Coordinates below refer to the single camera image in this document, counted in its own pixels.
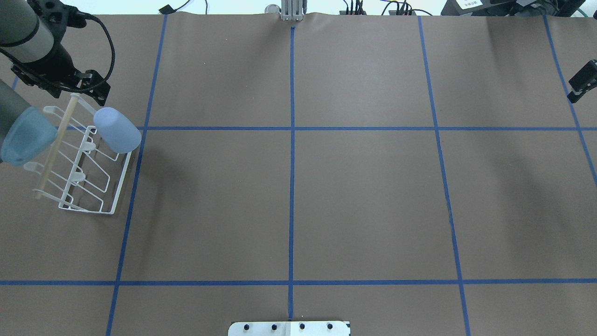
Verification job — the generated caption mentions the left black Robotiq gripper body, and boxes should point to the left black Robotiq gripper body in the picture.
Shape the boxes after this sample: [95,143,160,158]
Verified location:
[10,0,111,106]

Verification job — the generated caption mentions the light blue plastic cup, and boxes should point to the light blue plastic cup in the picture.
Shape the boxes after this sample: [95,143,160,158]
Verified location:
[93,107,142,154]

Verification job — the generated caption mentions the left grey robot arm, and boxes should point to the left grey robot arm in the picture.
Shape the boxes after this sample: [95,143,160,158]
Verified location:
[0,0,116,167]

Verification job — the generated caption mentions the white metal plate with bolts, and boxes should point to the white metal plate with bolts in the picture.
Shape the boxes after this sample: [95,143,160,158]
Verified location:
[228,321,352,336]

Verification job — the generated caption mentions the black equipment top right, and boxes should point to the black equipment top right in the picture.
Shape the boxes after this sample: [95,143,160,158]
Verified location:
[440,0,585,17]

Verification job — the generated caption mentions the white wire cup holder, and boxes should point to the white wire cup holder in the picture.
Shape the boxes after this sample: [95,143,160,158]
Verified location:
[23,93,134,215]

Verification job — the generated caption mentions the aluminium mount post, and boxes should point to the aluminium mount post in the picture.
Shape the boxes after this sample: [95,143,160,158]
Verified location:
[280,0,307,21]

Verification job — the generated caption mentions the black cables at table edge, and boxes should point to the black cables at table edge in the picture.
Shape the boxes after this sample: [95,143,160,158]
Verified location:
[340,0,434,16]

